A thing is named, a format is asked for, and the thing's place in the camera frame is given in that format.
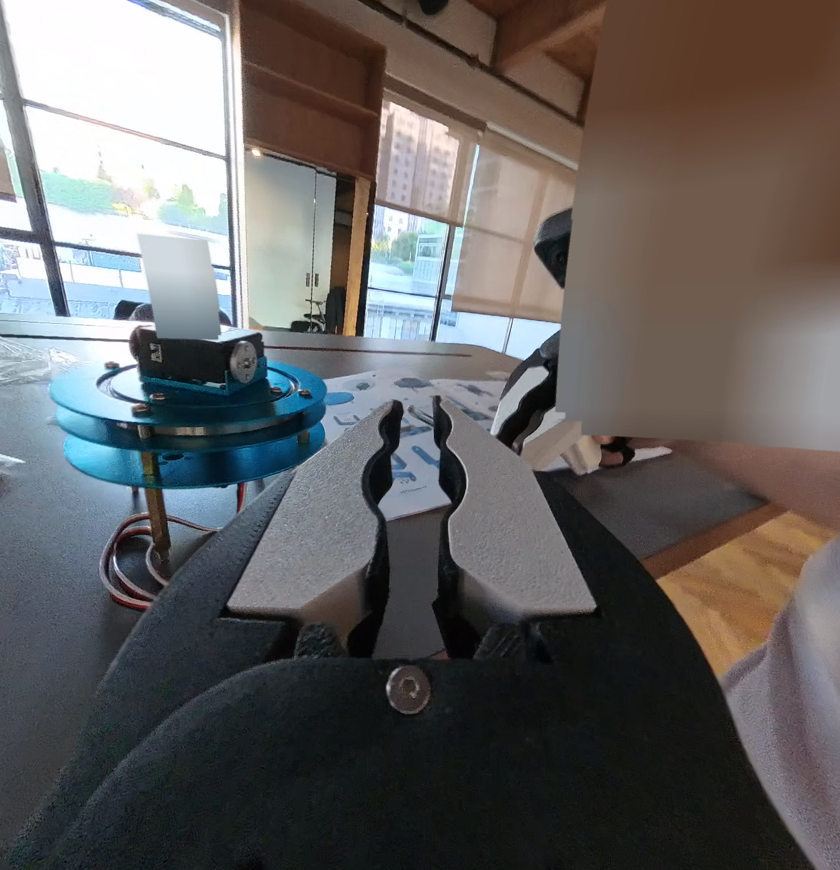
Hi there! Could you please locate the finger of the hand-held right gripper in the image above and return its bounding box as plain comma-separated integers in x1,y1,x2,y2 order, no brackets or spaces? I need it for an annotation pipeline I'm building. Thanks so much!
511,385,599,476
491,355,556,444

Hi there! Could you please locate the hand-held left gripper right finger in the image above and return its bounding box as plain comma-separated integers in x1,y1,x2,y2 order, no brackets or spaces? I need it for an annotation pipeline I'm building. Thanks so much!
431,396,599,657

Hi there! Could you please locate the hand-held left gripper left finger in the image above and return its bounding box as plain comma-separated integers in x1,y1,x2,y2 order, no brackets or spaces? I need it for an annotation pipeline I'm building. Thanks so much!
226,400,406,657

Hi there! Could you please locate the person's right forearm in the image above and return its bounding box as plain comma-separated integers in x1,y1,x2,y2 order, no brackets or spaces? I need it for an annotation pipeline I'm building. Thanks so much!
632,439,840,541

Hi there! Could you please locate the blue robot arm rotating base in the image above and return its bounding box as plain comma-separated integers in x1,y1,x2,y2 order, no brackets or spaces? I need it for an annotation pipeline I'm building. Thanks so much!
48,324,327,566

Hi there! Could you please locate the person's right hand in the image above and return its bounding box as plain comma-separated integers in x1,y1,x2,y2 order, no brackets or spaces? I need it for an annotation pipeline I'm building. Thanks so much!
593,433,638,472

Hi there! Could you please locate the beige roller blind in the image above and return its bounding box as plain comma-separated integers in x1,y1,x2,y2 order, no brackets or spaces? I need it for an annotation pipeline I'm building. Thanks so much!
451,128,577,321
373,101,484,228

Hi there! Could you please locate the printed instruction sheet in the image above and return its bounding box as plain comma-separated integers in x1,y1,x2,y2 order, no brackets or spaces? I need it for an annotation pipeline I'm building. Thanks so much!
323,373,674,523

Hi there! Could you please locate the person's light grey clothing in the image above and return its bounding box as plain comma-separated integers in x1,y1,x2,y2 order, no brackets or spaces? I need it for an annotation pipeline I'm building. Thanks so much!
721,523,840,870

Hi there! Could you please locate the crumpled clear plastic bag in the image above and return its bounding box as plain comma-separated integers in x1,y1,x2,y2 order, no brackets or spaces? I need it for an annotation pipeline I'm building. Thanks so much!
0,334,60,390

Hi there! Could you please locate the black framed window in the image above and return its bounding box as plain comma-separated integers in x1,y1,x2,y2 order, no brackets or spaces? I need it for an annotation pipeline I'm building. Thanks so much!
0,0,241,321

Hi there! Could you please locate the red white servo cable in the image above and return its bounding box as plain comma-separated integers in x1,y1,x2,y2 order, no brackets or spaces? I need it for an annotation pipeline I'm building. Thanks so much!
100,476,265,609

